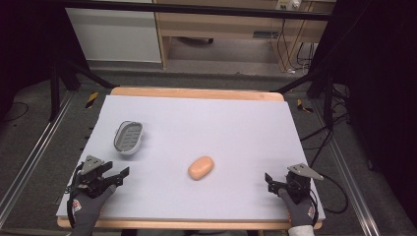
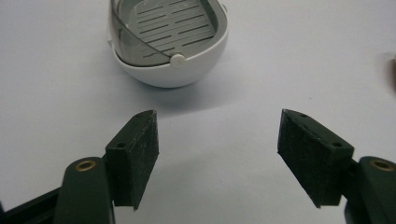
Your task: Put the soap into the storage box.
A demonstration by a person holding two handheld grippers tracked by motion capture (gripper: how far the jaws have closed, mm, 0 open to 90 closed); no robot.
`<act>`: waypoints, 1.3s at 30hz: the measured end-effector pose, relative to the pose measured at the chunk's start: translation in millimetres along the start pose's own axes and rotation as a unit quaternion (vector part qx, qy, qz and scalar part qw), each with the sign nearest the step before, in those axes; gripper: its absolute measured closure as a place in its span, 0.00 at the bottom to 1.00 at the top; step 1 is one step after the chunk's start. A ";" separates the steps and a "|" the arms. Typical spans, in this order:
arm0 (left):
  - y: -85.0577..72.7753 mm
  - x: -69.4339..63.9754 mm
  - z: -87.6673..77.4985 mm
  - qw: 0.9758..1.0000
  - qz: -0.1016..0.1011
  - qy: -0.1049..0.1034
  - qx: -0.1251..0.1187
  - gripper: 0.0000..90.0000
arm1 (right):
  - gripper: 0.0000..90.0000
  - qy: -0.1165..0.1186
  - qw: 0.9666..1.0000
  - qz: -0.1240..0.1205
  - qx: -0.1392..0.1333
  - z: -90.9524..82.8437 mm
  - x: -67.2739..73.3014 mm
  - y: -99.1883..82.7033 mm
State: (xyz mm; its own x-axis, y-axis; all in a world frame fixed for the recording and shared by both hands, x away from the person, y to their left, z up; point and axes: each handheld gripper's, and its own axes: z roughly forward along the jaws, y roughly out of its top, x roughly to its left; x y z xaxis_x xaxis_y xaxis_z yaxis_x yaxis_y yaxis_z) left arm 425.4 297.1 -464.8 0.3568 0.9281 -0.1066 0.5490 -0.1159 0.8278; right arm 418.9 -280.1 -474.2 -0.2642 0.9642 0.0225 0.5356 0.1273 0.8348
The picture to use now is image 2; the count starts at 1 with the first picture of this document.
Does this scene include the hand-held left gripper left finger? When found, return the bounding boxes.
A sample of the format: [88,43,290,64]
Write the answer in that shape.
[52,108,161,224]

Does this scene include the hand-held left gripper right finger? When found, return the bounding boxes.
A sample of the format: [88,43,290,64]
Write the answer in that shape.
[276,108,396,224]

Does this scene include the white drain basket with lid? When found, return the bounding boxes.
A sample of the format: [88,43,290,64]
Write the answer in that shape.
[107,0,230,89]

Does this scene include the brown object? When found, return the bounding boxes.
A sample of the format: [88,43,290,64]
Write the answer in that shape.
[389,55,396,94]

